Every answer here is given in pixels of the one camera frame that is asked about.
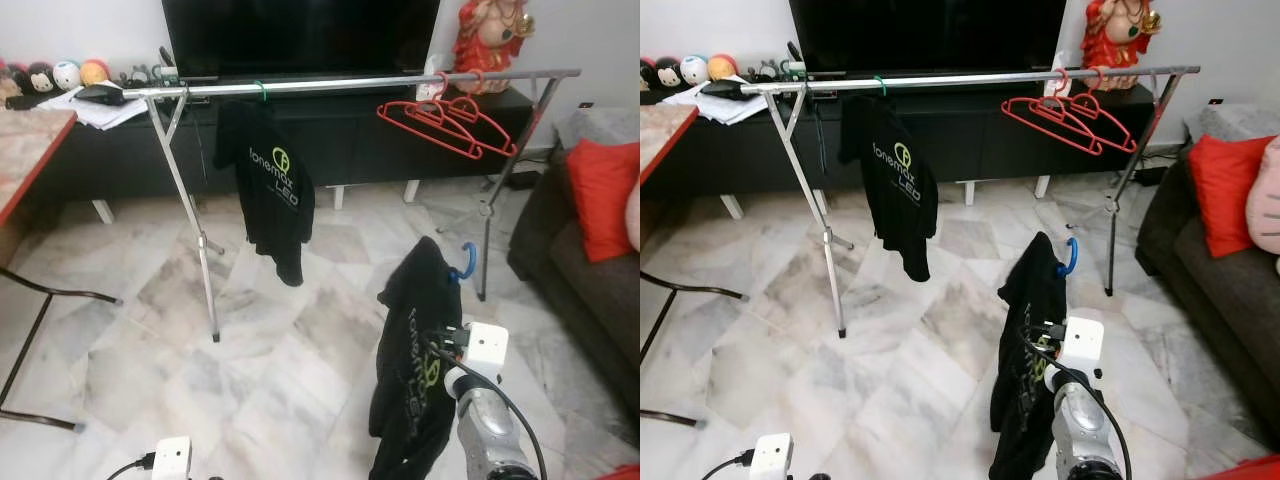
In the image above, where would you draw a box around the black fonemax print t-shirt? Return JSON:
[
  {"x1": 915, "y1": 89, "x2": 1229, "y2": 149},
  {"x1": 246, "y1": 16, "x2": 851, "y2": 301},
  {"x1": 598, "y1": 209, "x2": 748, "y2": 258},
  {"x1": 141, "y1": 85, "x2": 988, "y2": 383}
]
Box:
[
  {"x1": 988, "y1": 232, "x2": 1069, "y2": 480},
  {"x1": 212, "y1": 98, "x2": 317, "y2": 288},
  {"x1": 367, "y1": 236, "x2": 465, "y2": 480},
  {"x1": 838, "y1": 95, "x2": 940, "y2": 284}
]

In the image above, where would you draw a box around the dark grey fabric sofa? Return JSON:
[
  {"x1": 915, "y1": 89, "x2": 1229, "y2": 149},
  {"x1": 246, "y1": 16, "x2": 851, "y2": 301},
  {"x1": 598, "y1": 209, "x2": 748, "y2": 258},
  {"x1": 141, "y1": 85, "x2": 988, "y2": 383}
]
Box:
[
  {"x1": 1135, "y1": 140, "x2": 1280, "y2": 451},
  {"x1": 506, "y1": 140, "x2": 641, "y2": 448}
]

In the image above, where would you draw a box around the black low TV cabinet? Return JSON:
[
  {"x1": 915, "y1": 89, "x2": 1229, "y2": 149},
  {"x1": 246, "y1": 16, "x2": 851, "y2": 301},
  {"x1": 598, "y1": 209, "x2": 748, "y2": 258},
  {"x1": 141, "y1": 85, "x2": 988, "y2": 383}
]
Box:
[
  {"x1": 650, "y1": 80, "x2": 1186, "y2": 223},
  {"x1": 0, "y1": 80, "x2": 546, "y2": 226}
]

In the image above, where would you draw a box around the red cushion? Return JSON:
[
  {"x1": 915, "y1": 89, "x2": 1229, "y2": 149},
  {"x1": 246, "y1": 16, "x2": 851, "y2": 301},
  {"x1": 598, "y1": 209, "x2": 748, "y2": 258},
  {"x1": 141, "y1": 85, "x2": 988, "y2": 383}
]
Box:
[
  {"x1": 1187, "y1": 133, "x2": 1276, "y2": 259},
  {"x1": 565, "y1": 139, "x2": 641, "y2": 265}
]

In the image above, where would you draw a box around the light grey folded cloth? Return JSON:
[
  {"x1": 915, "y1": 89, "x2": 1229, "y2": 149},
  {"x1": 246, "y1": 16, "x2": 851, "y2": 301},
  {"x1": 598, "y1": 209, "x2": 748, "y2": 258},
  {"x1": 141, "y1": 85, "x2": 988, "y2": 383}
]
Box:
[
  {"x1": 1185, "y1": 103, "x2": 1280, "y2": 146},
  {"x1": 556, "y1": 106, "x2": 641, "y2": 151}
]

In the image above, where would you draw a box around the silver metal clothes rack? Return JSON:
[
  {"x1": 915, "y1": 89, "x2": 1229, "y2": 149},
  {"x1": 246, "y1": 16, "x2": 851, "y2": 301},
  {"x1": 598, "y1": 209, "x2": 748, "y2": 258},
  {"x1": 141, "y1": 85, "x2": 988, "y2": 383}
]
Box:
[
  {"x1": 122, "y1": 68, "x2": 583, "y2": 344},
  {"x1": 768, "y1": 65, "x2": 1202, "y2": 340}
]

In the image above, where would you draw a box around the red laughing Buddha statue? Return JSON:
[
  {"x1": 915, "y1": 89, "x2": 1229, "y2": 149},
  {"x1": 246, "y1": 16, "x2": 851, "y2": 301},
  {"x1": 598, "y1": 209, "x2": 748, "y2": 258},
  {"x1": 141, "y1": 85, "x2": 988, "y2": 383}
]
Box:
[
  {"x1": 1080, "y1": 0, "x2": 1163, "y2": 93},
  {"x1": 452, "y1": 0, "x2": 529, "y2": 97}
]

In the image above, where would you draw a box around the black flat screen television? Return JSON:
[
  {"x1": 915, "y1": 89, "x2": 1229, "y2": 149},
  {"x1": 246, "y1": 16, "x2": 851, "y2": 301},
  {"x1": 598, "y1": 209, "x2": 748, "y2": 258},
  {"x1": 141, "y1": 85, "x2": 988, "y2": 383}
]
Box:
[
  {"x1": 162, "y1": 0, "x2": 441, "y2": 81},
  {"x1": 789, "y1": 0, "x2": 1067, "y2": 76}
]

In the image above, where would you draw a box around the white paper stack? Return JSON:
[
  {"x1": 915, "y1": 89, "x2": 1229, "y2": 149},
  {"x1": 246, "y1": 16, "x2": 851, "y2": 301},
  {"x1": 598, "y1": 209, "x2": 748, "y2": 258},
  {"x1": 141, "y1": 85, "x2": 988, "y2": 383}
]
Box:
[
  {"x1": 660, "y1": 80, "x2": 776, "y2": 127},
  {"x1": 37, "y1": 86, "x2": 151, "y2": 132}
]

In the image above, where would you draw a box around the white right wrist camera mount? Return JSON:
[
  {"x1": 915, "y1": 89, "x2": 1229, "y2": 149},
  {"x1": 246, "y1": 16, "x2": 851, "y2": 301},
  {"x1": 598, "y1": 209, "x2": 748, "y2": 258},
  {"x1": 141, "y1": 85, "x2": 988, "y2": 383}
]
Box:
[
  {"x1": 1062, "y1": 317, "x2": 1105, "y2": 381},
  {"x1": 462, "y1": 321, "x2": 510, "y2": 387}
]

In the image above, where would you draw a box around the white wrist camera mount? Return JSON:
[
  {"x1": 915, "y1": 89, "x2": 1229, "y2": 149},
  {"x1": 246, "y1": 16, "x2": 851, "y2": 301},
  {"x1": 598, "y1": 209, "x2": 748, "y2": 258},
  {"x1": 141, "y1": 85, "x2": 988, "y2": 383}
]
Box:
[
  {"x1": 462, "y1": 321, "x2": 510, "y2": 387},
  {"x1": 750, "y1": 433, "x2": 795, "y2": 480},
  {"x1": 152, "y1": 436, "x2": 193, "y2": 480},
  {"x1": 1062, "y1": 317, "x2": 1105, "y2": 381}
]

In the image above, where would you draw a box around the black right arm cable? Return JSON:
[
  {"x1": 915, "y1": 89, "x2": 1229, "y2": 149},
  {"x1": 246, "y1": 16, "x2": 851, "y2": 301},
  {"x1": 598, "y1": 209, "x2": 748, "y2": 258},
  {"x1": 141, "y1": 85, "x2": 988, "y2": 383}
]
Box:
[
  {"x1": 428, "y1": 340, "x2": 549, "y2": 480},
  {"x1": 1022, "y1": 335, "x2": 1133, "y2": 480}
]

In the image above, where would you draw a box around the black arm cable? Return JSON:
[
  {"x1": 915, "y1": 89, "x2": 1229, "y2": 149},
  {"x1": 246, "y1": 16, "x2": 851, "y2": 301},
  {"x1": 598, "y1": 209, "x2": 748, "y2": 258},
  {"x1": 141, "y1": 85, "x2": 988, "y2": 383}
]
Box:
[
  {"x1": 700, "y1": 450, "x2": 755, "y2": 480},
  {"x1": 1022, "y1": 335, "x2": 1133, "y2": 480},
  {"x1": 428, "y1": 340, "x2": 549, "y2": 480},
  {"x1": 104, "y1": 452, "x2": 157, "y2": 480}
]

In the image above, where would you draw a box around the dark metal table leg frame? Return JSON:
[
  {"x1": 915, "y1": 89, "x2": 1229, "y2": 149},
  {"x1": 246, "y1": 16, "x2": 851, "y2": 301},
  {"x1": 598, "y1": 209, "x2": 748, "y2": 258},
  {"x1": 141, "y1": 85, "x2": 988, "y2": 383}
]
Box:
[
  {"x1": 640, "y1": 270, "x2": 749, "y2": 429},
  {"x1": 0, "y1": 266, "x2": 124, "y2": 432}
]

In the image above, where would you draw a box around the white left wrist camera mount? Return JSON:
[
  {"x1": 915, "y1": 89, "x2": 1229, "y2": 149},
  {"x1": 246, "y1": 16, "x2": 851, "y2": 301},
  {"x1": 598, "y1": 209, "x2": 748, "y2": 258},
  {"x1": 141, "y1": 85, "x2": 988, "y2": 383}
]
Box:
[
  {"x1": 750, "y1": 433, "x2": 795, "y2": 480},
  {"x1": 152, "y1": 436, "x2": 193, "y2": 480}
]

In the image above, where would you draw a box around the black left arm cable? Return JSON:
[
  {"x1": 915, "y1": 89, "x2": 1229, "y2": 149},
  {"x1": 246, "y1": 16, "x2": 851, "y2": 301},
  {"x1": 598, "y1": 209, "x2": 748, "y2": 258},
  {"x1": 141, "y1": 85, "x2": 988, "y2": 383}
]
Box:
[
  {"x1": 700, "y1": 450, "x2": 755, "y2": 480},
  {"x1": 104, "y1": 452, "x2": 157, "y2": 480}
]

